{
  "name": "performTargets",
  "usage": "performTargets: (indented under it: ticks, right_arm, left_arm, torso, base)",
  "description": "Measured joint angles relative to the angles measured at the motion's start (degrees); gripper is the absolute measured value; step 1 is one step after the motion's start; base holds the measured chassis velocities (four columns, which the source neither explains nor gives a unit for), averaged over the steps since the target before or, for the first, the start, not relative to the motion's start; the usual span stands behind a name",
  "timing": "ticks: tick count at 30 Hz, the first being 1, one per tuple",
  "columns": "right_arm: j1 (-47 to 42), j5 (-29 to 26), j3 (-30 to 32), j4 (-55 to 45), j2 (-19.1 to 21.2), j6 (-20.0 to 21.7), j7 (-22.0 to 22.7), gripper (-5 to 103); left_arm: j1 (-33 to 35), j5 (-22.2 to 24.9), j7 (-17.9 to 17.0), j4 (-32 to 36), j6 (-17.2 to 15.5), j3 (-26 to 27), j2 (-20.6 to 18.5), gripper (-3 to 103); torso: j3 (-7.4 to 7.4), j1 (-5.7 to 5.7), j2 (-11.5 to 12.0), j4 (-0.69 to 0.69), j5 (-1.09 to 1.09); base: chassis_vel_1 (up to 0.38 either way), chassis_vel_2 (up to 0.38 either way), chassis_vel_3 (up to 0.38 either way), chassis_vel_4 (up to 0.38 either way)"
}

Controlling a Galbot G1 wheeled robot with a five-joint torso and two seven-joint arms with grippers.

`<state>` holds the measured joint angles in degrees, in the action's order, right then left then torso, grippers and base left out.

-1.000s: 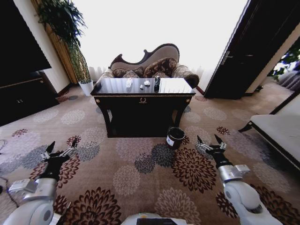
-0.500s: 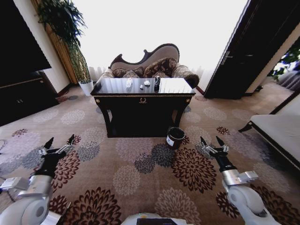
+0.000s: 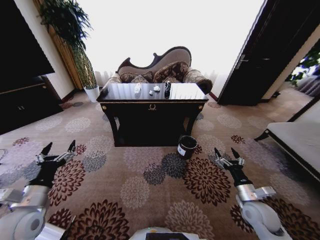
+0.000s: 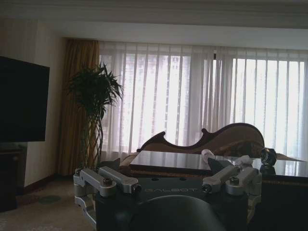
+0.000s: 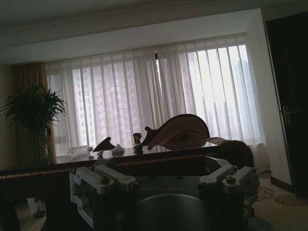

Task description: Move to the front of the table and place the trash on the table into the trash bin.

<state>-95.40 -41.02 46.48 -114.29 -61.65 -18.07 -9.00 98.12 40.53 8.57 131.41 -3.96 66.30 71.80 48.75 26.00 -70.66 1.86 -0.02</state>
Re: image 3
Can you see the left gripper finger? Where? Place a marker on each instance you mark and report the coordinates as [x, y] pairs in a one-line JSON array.
[[71, 148], [46, 151]]

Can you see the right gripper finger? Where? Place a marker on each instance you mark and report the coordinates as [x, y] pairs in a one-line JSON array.
[[236, 156], [220, 157]]

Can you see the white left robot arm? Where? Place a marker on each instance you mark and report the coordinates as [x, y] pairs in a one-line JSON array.
[[22, 212]]

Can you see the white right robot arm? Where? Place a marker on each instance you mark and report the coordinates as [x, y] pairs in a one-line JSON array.
[[260, 215]]

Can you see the black round trash bin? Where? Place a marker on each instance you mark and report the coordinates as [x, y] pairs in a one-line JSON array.
[[186, 148]]

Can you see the dark wooden television cabinet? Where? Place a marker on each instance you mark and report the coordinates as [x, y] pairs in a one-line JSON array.
[[27, 107]]

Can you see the white plant pot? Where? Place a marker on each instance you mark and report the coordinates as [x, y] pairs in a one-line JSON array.
[[91, 93]]

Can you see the white cushioned bench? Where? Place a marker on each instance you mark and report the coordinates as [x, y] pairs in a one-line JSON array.
[[297, 137]]

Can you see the dark wooden console table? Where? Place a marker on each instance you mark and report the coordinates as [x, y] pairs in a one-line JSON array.
[[150, 122]]

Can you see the tall crumpled white paper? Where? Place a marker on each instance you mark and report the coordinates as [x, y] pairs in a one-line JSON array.
[[137, 88]]

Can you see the round crumpled white paper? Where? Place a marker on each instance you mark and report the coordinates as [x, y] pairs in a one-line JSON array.
[[156, 88]]

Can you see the white robot front shell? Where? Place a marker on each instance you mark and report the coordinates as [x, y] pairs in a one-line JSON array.
[[160, 233]]

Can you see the large brown patterned cushion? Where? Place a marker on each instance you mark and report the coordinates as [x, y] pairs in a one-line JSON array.
[[170, 72]]

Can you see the small brown patterned cushion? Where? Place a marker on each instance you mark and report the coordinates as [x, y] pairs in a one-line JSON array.
[[141, 78]]

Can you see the black television screen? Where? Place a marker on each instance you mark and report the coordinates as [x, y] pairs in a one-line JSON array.
[[20, 50]]

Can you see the dark wooden door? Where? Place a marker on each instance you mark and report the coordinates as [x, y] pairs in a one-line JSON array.
[[262, 50]]

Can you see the ornate beige chaise sofa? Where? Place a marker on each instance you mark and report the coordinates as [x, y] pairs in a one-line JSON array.
[[175, 56]]

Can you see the green leafy plant in doorway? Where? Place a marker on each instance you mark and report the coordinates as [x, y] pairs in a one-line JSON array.
[[303, 67]]

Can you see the tall green potted plant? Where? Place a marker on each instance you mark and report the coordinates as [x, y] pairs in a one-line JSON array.
[[70, 30]]

